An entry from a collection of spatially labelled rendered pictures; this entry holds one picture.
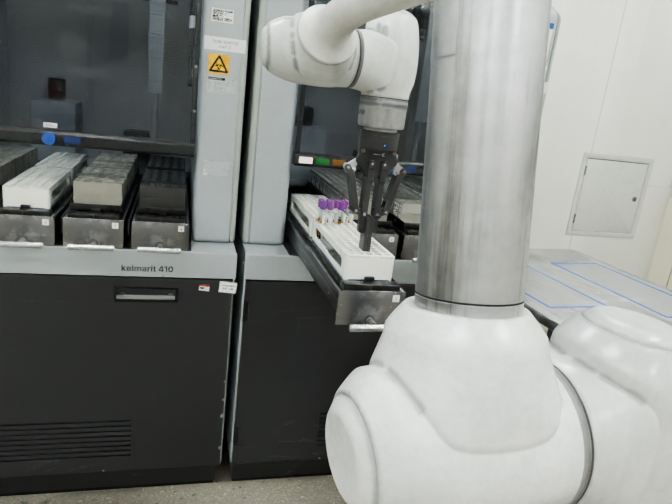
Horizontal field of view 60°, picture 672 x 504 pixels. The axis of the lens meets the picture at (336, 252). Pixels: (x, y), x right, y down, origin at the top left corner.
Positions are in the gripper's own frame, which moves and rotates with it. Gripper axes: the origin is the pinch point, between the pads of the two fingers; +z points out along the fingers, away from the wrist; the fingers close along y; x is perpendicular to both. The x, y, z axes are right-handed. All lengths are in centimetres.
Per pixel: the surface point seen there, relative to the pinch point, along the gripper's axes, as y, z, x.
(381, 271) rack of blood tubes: -2.5, 6.5, 4.8
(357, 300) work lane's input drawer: 2.8, 11.2, 8.3
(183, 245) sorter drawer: 35, 15, -37
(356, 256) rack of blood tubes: 3.0, 3.6, 4.8
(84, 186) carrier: 58, 3, -44
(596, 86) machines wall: -166, -43, -156
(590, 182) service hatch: -176, 5, -156
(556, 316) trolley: -30.1, 8.0, 22.9
